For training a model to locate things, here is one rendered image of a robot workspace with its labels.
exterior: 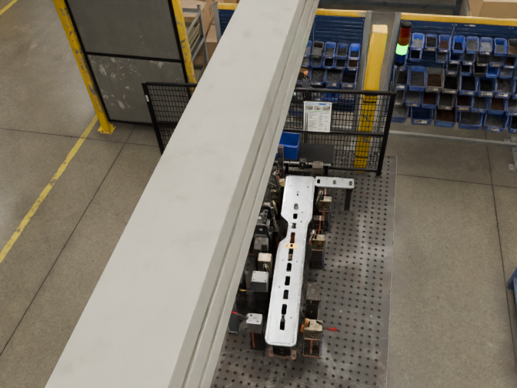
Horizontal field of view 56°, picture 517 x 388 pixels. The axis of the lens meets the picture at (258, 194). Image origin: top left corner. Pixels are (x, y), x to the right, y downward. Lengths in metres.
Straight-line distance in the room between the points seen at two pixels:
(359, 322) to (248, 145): 2.99
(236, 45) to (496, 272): 4.29
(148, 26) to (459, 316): 3.77
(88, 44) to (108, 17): 0.46
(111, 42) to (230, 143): 4.83
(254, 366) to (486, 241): 2.61
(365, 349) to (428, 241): 1.72
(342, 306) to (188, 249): 3.08
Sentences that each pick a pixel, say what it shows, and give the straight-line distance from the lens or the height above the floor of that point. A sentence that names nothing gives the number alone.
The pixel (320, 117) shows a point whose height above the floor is 1.30.
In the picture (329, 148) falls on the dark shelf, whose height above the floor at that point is 1.03.
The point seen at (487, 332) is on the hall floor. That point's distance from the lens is 4.38.
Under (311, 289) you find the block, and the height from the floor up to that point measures 1.03.
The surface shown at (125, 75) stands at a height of 0.81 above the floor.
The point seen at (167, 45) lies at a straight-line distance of 4.97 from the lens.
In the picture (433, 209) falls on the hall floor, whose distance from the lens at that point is 4.99.
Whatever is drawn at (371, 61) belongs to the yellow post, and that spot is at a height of 1.78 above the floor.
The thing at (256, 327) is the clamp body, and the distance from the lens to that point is 2.99.
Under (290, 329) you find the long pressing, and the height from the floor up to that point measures 1.00.
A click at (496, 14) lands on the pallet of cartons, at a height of 1.22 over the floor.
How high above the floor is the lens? 3.68
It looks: 48 degrees down
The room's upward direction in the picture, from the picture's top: 5 degrees counter-clockwise
